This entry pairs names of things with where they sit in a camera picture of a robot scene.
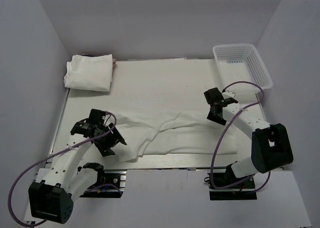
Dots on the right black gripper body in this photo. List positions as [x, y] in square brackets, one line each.
[211, 111]

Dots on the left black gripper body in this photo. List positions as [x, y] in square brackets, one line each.
[106, 138]

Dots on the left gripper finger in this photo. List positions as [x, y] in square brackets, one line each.
[105, 150]
[117, 137]

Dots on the white printed cartoon t-shirt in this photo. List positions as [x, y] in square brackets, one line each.
[169, 132]

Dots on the white t-shirt stack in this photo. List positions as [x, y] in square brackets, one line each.
[91, 73]

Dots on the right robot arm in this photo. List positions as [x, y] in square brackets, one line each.
[270, 144]

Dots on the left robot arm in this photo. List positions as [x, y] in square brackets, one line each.
[53, 198]

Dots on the white plastic mesh basket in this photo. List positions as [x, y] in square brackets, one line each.
[241, 62]

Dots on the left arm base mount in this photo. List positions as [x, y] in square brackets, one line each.
[113, 185]

